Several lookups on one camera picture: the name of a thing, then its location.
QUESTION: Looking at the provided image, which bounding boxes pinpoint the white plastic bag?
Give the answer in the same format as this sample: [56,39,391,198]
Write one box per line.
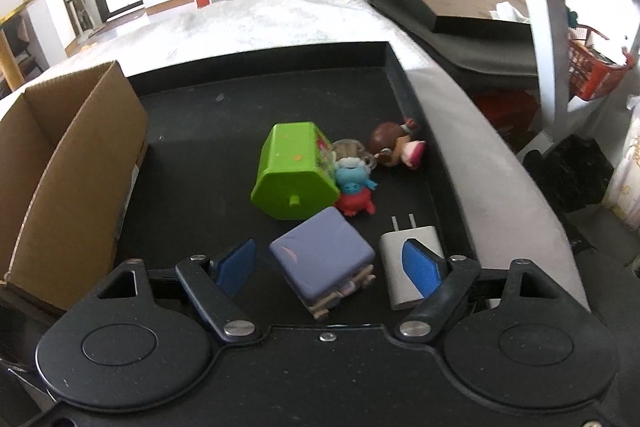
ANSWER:
[602,94,640,234]

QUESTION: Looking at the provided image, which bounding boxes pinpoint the brown cardboard box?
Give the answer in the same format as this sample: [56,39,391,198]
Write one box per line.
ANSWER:
[0,59,149,314]

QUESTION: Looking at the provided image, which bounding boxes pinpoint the grey table frame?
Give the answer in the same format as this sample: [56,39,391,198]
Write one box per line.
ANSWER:
[524,0,640,124]

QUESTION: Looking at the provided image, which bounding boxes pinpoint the black tray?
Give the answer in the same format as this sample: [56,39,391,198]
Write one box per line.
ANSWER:
[120,40,482,324]

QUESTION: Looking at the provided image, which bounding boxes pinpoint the black bag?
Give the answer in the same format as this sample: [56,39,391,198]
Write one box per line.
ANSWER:
[522,134,615,214]

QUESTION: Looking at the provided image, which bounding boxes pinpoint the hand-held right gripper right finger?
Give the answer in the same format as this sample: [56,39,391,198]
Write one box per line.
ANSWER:
[397,237,592,343]

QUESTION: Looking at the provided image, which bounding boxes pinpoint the green cube block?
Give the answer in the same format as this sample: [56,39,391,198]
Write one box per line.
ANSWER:
[250,121,342,222]

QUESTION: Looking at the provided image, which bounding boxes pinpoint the red plastic basket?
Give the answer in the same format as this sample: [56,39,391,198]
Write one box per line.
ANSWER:
[567,25,637,102]

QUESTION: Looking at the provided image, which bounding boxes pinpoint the red box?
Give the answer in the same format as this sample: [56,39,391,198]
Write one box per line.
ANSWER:
[474,89,542,144]

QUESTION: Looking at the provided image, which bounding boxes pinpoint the purple cube bunny toy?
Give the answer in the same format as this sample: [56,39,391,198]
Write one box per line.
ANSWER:
[268,206,377,322]

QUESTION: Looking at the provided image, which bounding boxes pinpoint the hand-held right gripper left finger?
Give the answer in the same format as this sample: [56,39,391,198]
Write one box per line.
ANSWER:
[95,239,266,349]

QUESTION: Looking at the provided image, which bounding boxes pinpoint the white wall charger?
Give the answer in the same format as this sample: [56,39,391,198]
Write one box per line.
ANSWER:
[378,214,446,311]

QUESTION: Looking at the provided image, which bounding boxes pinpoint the brown-haired doll figure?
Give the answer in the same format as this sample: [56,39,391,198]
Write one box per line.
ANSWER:
[369,118,428,170]

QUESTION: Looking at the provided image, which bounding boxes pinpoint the red and blue monster toy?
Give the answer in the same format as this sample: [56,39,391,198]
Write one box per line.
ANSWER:
[333,159,379,217]

